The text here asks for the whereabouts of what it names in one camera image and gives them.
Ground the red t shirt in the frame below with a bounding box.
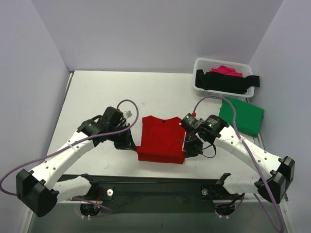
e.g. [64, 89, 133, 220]
[137, 116, 185, 164]

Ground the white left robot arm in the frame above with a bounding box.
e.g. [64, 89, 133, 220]
[16, 107, 136, 217]

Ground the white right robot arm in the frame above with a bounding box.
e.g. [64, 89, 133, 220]
[180, 114, 295, 204]

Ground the green folded t shirt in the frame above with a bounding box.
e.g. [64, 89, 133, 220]
[219, 98, 264, 137]

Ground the black t shirt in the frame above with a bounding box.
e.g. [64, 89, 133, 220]
[195, 69, 260, 94]

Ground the white plastic basket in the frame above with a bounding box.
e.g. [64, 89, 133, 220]
[192, 58, 260, 100]

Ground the pink t shirt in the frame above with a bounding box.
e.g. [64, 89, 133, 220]
[210, 65, 243, 77]

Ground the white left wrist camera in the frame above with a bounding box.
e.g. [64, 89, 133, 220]
[123, 110, 133, 119]

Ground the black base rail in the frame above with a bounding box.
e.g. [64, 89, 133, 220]
[60, 174, 246, 214]

